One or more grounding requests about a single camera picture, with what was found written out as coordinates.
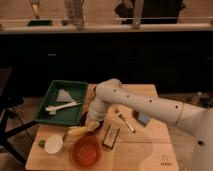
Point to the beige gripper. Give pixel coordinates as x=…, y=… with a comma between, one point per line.
x=92, y=126

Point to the yellow banana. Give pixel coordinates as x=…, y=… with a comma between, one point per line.
x=76, y=131

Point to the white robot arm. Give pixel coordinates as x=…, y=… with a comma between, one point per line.
x=194, y=120

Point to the dark bowl with orange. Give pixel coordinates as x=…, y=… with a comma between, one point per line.
x=83, y=121

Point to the red bowl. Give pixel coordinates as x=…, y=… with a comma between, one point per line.
x=85, y=152

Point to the black white small box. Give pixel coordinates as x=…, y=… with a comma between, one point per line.
x=110, y=136

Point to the green plastic tray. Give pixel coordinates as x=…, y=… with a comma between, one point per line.
x=68, y=116

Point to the grey folded cloth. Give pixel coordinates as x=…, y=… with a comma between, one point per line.
x=64, y=96

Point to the white spatula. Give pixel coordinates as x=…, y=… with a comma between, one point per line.
x=55, y=108

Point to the white cup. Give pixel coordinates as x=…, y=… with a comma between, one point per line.
x=54, y=144

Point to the brown grape bunch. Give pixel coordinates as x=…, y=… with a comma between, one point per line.
x=135, y=115

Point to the blue sponge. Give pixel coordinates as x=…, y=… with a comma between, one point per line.
x=143, y=119

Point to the green lime piece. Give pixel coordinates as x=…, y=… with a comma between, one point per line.
x=41, y=143

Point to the black chair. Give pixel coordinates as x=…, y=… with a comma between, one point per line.
x=7, y=109

